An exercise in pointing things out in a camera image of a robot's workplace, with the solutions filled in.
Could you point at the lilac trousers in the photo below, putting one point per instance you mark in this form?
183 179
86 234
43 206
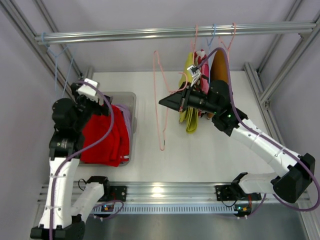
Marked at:
127 117

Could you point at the transparent plastic bin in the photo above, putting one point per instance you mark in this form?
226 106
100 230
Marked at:
129 99

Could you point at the right aluminium frame post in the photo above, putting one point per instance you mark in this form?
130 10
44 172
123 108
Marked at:
284 52

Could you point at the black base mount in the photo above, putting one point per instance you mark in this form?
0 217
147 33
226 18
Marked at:
225 193
118 193

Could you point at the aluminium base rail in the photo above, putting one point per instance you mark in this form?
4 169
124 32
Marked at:
153 192

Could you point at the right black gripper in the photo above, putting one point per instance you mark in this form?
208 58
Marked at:
183 100

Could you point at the yellow-green trousers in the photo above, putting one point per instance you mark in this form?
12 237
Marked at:
190 116

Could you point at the left aluminium frame post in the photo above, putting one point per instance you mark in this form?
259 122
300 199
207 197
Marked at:
30 18

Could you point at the red trousers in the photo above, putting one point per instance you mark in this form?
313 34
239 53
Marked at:
114 149

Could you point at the aluminium hanging rail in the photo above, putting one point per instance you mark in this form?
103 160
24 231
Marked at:
284 27

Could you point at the pink hanger of brown trousers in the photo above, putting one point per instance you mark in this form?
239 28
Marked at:
226 47

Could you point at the floral pink trousers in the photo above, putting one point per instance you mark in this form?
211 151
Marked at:
203 83

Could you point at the light blue hanger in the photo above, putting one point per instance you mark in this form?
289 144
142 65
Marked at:
56 57

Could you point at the pink hanger of yellow trousers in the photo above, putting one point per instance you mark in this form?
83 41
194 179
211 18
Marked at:
193 43

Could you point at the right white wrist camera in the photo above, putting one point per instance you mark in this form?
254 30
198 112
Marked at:
195 74

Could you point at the brown trousers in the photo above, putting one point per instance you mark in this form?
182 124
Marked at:
218 86

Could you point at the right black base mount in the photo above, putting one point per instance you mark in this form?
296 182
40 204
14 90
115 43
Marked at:
225 193

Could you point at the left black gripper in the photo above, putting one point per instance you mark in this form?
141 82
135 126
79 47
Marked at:
99 107

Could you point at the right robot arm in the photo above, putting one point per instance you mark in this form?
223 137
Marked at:
291 171

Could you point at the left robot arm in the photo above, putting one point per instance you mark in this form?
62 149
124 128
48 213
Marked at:
62 219

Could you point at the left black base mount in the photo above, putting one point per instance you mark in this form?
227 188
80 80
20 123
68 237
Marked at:
118 193

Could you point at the aluminium frame post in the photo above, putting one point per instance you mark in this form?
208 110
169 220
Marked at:
30 18
284 52

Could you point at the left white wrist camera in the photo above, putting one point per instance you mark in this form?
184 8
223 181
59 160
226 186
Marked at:
88 91

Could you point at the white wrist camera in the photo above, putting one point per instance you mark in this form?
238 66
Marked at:
195 74
88 91

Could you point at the pink hanger of red trousers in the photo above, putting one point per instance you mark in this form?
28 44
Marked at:
161 113

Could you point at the blue hanger of floral trousers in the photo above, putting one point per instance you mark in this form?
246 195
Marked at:
210 42

